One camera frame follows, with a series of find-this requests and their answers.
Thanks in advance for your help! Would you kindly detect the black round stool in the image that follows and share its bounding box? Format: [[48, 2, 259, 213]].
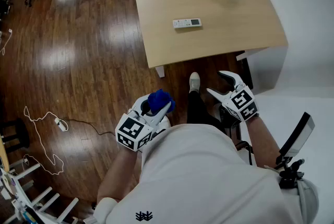
[[0, 117, 30, 154]]

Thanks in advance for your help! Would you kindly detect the black shoulder-mounted panel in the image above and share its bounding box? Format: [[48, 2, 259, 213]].
[[278, 111, 316, 158]]

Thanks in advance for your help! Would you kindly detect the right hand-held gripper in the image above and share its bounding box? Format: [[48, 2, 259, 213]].
[[206, 70, 259, 122]]

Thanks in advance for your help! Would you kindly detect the white table side panel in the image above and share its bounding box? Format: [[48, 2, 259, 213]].
[[235, 45, 289, 96]]

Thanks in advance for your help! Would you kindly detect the person's white shirt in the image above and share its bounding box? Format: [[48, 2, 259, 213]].
[[93, 123, 319, 224]]

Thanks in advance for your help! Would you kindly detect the short white cable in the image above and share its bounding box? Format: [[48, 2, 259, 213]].
[[0, 29, 13, 56]]

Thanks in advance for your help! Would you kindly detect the blue cloth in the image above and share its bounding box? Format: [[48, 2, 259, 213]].
[[147, 89, 176, 114]]

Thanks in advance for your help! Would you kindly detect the person's right forearm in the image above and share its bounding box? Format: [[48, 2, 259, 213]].
[[245, 114, 281, 170]]

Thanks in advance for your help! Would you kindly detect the thin black floor cable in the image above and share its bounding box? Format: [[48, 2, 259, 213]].
[[62, 117, 117, 137]]

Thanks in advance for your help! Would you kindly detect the white remote control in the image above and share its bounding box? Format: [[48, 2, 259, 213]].
[[172, 18, 202, 29]]

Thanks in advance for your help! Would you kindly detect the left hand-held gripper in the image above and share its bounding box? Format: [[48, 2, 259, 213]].
[[115, 95, 172, 152]]

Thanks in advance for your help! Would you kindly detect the person's white shoe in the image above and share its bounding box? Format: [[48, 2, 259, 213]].
[[188, 72, 201, 94]]

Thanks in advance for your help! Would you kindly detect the white power adapter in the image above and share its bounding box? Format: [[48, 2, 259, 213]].
[[54, 117, 66, 132]]

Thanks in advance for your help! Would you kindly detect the person's black trouser leg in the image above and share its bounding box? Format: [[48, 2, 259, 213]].
[[186, 89, 226, 135]]

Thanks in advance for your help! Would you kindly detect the long white cable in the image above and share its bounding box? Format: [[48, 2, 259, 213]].
[[23, 105, 69, 175]]

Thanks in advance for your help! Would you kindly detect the white metal rack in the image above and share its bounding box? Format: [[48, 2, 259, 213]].
[[0, 159, 79, 224]]

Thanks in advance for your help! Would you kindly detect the person's left forearm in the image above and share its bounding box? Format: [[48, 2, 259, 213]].
[[97, 146, 144, 203]]

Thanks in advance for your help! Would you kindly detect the black clamp mount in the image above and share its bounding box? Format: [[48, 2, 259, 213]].
[[275, 156, 305, 190]]

